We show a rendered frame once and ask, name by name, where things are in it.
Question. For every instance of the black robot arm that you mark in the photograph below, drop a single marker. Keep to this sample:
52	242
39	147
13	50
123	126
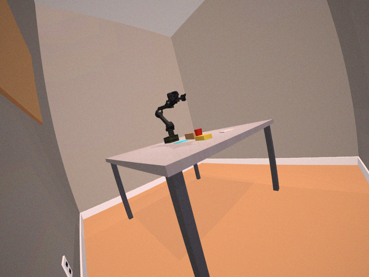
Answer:
169	125

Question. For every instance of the red cup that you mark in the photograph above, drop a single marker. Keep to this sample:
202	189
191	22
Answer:
198	132

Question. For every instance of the yellow rectangular block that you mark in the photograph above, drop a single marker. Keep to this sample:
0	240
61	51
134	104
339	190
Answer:
203	137

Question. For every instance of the wooden plank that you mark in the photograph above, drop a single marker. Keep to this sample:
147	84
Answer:
190	136

